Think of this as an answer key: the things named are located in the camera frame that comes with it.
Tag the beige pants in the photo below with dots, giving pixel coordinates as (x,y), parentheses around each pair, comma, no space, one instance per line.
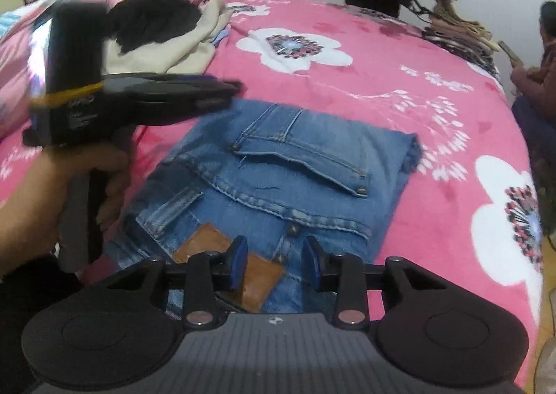
(460,22)

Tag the blue jeans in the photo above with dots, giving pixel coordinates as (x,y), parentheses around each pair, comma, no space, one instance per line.
(282,150)

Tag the cream garment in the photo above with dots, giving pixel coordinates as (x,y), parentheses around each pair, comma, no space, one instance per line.
(182,56)

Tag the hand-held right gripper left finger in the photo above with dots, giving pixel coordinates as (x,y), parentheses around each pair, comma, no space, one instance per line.
(238,265)

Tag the person's left hand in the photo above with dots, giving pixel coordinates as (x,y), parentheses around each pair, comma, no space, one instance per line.
(39,202)

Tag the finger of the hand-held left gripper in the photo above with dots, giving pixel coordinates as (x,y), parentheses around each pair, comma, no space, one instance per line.
(213,94)

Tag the black garment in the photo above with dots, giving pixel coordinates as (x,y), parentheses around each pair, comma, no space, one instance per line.
(152,16)

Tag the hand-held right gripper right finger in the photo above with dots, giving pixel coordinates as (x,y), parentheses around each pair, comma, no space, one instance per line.
(310,262)

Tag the light blue cloth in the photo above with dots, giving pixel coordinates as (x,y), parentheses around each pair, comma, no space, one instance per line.
(220,36)

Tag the striped dark cloth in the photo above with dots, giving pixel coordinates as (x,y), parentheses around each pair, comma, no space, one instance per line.
(473,59)

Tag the pink floral bed sheet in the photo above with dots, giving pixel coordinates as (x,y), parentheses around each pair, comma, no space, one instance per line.
(391,116)

